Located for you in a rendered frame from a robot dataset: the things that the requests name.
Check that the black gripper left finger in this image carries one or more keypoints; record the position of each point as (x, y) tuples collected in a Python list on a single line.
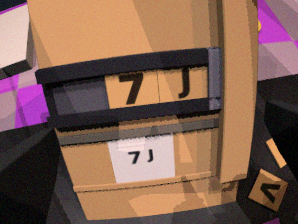
[(28, 174)]

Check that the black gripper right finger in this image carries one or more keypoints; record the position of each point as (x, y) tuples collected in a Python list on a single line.
[(281, 121)]

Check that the grey paper ticket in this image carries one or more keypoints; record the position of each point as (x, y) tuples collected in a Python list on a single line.
[(142, 158)]

